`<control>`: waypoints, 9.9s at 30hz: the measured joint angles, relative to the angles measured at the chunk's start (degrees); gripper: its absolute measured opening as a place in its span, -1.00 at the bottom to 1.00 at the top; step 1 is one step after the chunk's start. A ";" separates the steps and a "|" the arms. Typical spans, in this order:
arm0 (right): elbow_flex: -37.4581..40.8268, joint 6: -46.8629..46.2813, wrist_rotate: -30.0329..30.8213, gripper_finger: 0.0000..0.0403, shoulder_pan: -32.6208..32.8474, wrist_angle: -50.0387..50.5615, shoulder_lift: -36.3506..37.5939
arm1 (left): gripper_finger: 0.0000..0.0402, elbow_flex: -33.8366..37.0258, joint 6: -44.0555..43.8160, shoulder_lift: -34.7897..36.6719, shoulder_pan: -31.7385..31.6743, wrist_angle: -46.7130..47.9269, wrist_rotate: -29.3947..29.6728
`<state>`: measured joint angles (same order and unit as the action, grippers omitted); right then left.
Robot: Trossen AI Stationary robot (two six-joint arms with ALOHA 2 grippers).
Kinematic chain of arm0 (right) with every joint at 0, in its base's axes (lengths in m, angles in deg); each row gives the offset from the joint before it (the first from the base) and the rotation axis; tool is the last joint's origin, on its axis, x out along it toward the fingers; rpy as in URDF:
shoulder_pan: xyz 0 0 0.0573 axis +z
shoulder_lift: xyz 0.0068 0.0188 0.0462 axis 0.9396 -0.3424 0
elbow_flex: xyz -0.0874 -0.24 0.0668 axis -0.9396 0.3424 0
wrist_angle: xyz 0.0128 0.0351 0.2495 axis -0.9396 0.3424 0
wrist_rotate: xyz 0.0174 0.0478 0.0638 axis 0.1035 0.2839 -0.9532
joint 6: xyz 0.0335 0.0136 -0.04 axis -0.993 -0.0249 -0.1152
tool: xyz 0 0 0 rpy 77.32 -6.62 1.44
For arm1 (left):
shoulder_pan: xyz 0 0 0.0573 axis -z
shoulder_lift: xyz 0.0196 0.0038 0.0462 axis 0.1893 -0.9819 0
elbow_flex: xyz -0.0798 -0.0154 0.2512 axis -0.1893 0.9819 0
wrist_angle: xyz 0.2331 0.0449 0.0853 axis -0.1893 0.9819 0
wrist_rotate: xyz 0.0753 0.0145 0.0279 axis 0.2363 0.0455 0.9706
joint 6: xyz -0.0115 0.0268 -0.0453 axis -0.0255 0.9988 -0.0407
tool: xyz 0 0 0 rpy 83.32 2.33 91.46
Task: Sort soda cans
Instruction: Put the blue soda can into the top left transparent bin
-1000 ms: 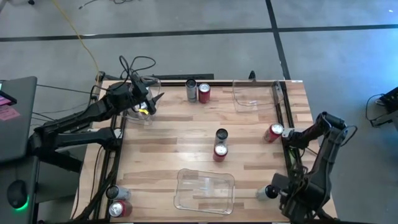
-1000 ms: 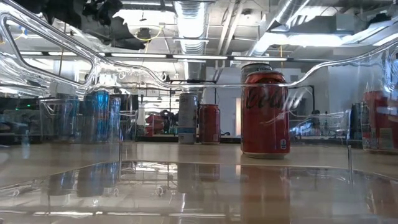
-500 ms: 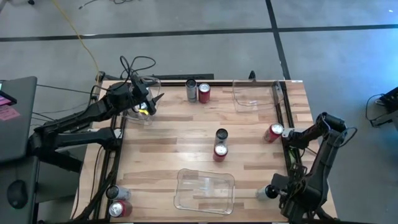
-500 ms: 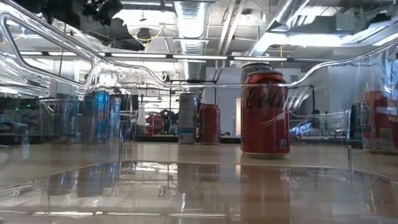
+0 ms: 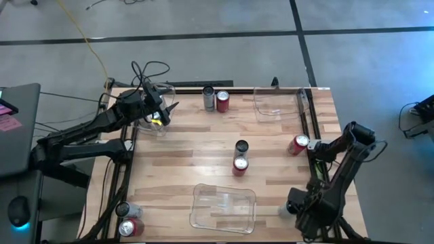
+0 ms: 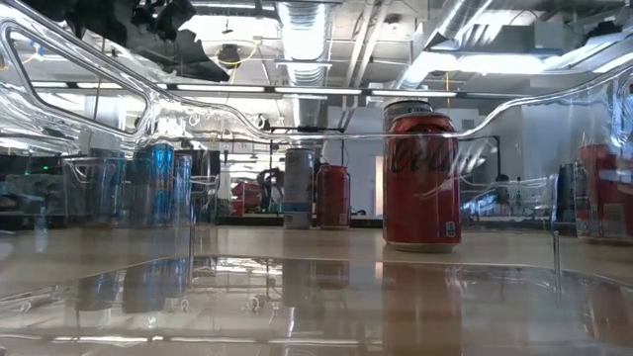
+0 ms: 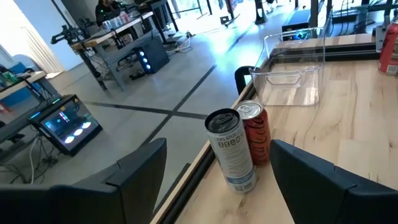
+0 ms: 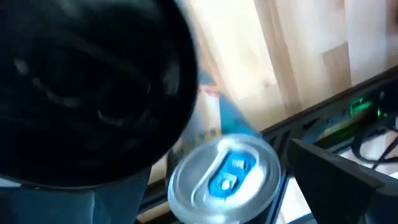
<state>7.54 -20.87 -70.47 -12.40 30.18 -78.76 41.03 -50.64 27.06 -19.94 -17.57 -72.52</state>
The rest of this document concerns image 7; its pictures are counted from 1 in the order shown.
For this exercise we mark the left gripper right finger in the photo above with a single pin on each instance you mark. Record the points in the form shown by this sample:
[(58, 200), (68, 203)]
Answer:
[(311, 193)]

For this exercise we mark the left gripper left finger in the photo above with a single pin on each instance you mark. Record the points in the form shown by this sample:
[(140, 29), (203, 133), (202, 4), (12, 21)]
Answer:
[(133, 186)]

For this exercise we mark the red cola can black script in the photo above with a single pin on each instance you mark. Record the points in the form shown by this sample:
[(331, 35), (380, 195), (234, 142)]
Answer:
[(259, 133)]

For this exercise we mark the clear plastic bin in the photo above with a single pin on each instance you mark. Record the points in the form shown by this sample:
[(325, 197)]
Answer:
[(289, 90)]

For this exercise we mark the red cola can white script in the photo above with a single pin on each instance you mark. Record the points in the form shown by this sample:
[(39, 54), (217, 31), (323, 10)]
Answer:
[(390, 46)]

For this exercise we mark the black background robot arm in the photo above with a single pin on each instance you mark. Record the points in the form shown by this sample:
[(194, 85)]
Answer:
[(71, 34)]

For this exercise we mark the white Celsius can black lid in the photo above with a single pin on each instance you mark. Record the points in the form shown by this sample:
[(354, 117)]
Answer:
[(231, 149)]

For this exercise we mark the glass-sided lit computer case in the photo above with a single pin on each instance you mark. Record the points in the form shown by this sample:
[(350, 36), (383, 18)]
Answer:
[(66, 124)]

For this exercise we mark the black computer tower white lights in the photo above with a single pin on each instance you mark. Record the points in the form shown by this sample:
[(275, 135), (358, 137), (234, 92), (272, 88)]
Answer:
[(155, 56)]

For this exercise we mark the black clamp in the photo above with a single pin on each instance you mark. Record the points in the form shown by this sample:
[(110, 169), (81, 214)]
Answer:
[(238, 77)]

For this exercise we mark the wooden table black legs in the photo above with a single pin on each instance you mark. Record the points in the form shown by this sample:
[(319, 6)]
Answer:
[(93, 40)]

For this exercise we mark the black computer case blue light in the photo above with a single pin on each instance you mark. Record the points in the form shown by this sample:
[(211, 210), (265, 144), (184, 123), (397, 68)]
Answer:
[(295, 21)]

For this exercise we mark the person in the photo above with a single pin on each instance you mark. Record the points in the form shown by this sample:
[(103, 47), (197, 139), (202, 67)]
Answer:
[(107, 11)]

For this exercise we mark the black stand base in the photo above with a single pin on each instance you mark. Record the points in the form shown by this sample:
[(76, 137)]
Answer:
[(260, 14)]

